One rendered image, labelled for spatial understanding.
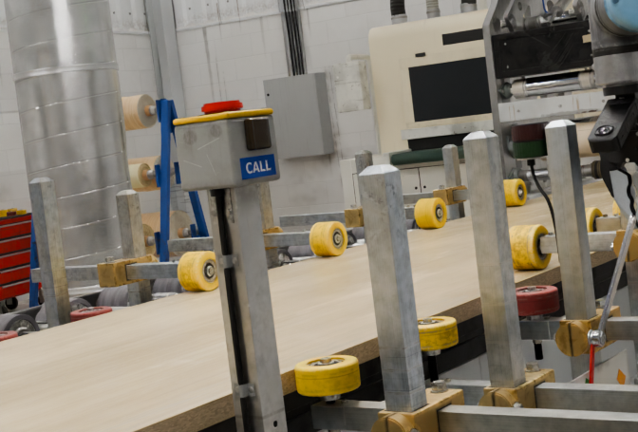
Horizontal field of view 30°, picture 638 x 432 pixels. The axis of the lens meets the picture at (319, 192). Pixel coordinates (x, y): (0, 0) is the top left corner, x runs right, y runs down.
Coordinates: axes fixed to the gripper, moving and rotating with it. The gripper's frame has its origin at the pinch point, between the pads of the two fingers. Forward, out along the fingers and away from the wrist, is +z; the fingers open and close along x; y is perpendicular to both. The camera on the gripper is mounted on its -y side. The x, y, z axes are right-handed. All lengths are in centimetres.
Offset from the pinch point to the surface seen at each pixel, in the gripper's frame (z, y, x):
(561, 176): -7.9, -7.2, 7.8
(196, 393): 10, -66, 31
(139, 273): 6, 7, 111
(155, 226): 37, 470, 554
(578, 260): 4.7, -7.2, 6.5
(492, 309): 7.0, -32.2, 8.1
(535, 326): 15.3, -3.1, 16.6
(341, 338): 10.5, -35.0, 30.8
